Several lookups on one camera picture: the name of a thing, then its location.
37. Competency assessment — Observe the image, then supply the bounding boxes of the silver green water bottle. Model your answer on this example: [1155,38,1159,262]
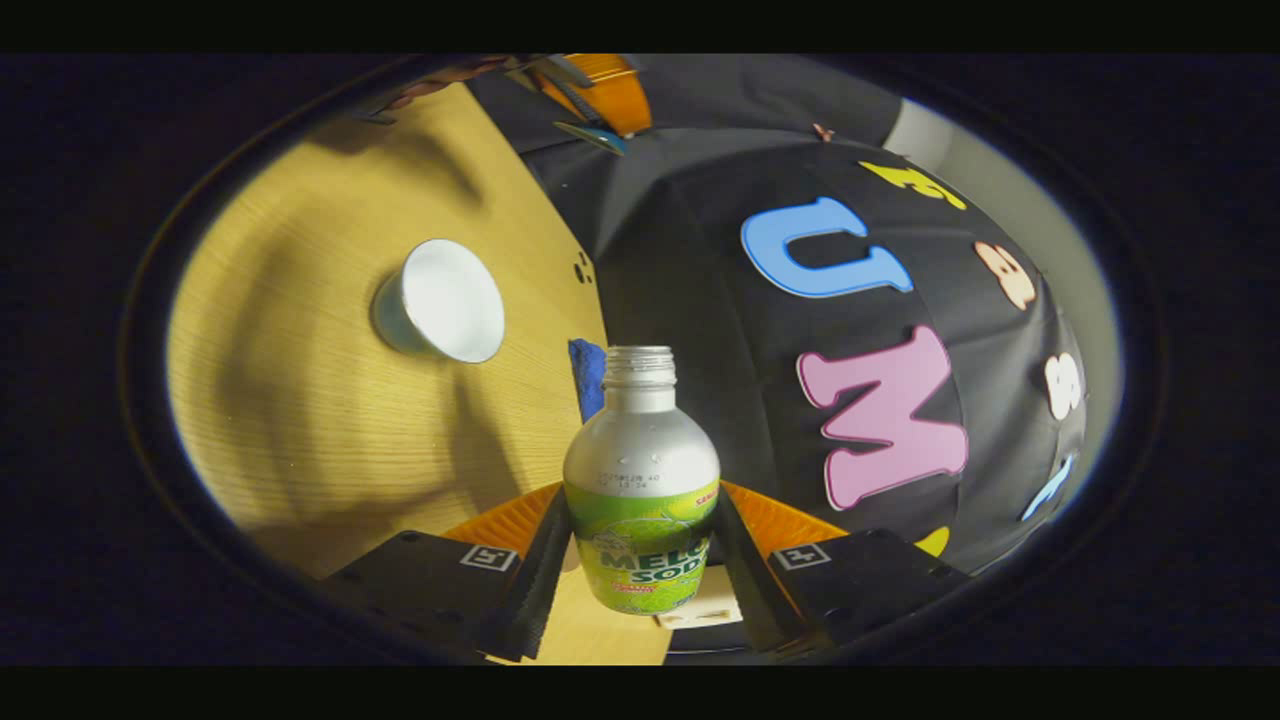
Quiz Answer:
[563,346,721,616]

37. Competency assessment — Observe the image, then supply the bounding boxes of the blue folded cloth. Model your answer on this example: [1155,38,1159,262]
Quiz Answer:
[568,338,608,423]

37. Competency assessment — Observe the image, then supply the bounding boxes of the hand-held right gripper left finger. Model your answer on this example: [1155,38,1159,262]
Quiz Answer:
[320,482,574,664]

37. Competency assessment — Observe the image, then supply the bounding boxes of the teal teacup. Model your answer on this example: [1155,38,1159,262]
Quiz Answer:
[372,238,506,364]

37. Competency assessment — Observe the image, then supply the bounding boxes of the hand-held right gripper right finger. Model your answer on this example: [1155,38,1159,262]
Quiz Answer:
[710,481,971,656]

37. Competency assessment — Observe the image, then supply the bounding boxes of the black backdrop cloth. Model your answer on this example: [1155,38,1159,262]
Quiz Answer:
[465,55,1091,656]

